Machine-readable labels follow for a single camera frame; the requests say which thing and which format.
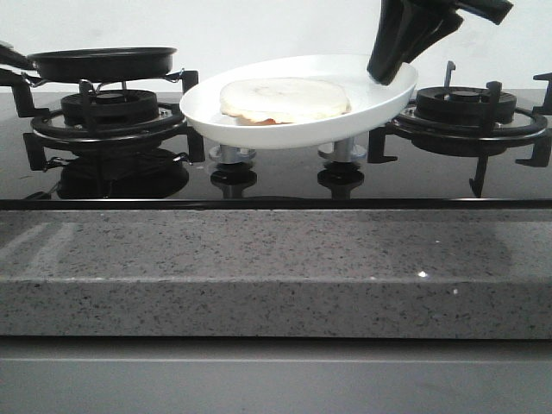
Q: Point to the right black pan support grate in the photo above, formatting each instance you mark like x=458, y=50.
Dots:
x=504, y=126

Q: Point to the left black gas burner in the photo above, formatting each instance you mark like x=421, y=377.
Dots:
x=117, y=107

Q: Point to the silver stove knob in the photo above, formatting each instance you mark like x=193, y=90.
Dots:
x=343, y=151
x=228, y=155

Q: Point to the chrome wire pan reducer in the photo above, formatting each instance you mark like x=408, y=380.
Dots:
x=38, y=81

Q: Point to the black gas burner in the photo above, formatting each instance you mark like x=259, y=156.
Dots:
x=457, y=105
x=117, y=107

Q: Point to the black pan support grate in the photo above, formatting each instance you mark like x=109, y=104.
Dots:
x=98, y=142
x=504, y=126

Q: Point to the left black pan support grate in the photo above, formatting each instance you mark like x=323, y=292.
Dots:
x=98, y=142

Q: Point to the black frying pan green handle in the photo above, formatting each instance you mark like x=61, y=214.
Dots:
x=98, y=65

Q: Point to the black glass gas cooktop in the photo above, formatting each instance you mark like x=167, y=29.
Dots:
x=396, y=174

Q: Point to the right silver stove knob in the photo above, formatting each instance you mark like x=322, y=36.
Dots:
x=343, y=151

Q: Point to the white ceramic plate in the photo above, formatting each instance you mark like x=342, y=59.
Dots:
x=371, y=104

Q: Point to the right black gas burner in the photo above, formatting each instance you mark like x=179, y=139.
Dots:
x=457, y=105

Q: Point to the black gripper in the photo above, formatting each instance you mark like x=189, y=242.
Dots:
x=406, y=30

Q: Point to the left silver stove knob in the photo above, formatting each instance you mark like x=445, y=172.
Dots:
x=228, y=155

